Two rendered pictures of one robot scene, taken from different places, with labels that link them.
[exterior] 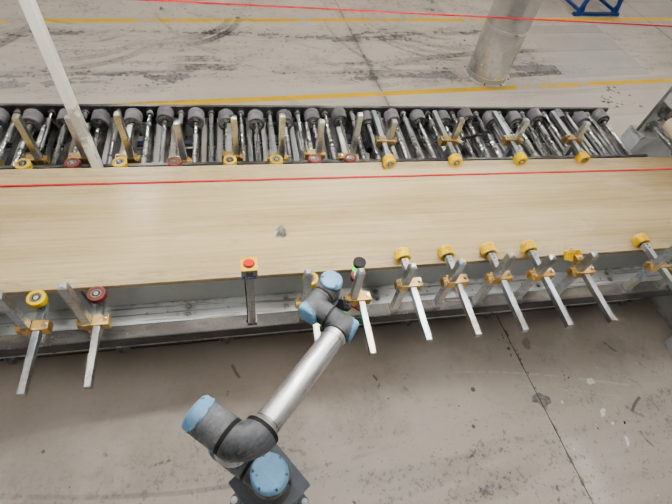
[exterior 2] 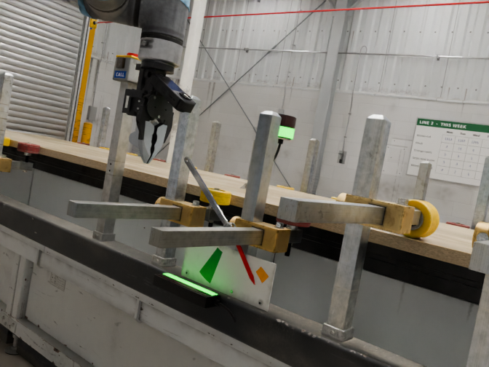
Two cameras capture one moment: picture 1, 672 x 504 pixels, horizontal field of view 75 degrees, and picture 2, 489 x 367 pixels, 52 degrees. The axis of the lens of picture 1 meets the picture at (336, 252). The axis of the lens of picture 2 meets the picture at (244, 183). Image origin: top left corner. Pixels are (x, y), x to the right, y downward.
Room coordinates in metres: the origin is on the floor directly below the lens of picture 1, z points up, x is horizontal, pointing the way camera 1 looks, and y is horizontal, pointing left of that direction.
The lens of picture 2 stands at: (0.56, -1.03, 1.00)
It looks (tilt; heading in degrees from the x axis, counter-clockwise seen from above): 3 degrees down; 57
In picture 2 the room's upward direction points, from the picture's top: 10 degrees clockwise
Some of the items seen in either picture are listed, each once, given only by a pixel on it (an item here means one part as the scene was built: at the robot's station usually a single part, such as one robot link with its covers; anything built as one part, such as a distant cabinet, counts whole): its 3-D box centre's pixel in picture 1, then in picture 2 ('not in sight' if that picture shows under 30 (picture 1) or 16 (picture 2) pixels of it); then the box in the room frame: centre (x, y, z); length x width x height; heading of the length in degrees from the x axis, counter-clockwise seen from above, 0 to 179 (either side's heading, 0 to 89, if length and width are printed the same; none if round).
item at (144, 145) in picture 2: not in sight; (138, 140); (0.93, -0.01, 1.00); 0.06 x 0.03 x 0.09; 110
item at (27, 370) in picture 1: (33, 346); not in sight; (0.61, 1.22, 0.82); 0.43 x 0.03 x 0.04; 19
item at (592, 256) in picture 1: (570, 278); not in sight; (1.57, -1.32, 0.88); 0.03 x 0.03 x 0.48; 19
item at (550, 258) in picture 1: (530, 281); not in sight; (1.49, -1.08, 0.88); 0.03 x 0.03 x 0.48; 19
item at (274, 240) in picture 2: (357, 298); (258, 233); (1.18, -0.15, 0.85); 0.13 x 0.06 x 0.05; 109
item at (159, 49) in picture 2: not in sight; (158, 54); (0.94, -0.01, 1.19); 0.10 x 0.09 x 0.05; 20
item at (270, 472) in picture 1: (267, 474); not in sight; (0.31, 0.08, 0.79); 0.17 x 0.15 x 0.18; 67
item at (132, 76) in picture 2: (249, 268); (131, 71); (1.00, 0.35, 1.18); 0.07 x 0.07 x 0.08; 19
